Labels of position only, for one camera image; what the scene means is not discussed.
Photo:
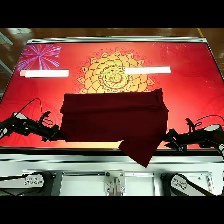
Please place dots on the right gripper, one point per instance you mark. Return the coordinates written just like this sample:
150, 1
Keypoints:
174, 139

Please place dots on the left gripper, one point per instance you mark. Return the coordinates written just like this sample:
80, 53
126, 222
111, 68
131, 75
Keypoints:
52, 134

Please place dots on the dark red T-shirt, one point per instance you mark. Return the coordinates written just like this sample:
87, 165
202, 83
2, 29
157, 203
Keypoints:
113, 116

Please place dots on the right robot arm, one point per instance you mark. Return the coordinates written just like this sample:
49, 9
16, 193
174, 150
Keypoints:
206, 135

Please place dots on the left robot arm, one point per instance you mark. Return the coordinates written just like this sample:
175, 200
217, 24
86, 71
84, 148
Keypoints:
16, 126

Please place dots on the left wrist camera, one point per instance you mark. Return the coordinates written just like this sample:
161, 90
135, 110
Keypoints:
45, 119

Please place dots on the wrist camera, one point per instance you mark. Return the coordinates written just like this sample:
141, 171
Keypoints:
190, 125
45, 119

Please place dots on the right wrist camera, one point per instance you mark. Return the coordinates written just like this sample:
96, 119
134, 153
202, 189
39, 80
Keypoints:
190, 125

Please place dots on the silver frame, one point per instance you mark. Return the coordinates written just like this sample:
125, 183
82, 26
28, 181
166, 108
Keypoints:
83, 166

